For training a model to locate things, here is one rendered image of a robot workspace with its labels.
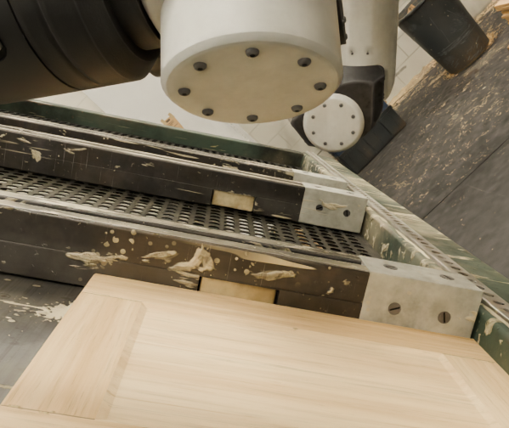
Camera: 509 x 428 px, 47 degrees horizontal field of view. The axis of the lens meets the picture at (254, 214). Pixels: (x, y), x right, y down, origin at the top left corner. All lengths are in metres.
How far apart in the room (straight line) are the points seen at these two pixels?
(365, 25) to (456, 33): 4.27
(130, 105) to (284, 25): 4.37
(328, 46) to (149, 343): 0.34
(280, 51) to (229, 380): 0.31
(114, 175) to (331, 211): 0.42
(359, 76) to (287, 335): 0.35
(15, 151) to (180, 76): 0.98
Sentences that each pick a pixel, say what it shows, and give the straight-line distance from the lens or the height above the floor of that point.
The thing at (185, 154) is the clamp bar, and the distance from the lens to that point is 1.32.
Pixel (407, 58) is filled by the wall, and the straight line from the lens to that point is 6.06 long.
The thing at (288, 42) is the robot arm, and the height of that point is 1.26.
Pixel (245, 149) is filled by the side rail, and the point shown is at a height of 1.07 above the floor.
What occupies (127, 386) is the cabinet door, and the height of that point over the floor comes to 1.17.
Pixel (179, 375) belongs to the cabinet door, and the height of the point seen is 1.15.
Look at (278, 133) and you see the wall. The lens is 5.90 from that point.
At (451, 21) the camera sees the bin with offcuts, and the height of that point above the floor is 0.36.
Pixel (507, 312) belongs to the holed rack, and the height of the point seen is 0.89.
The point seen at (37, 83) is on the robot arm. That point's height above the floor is 1.32.
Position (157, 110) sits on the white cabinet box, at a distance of 4.52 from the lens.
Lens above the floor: 1.26
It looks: 10 degrees down
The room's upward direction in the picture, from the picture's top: 47 degrees counter-clockwise
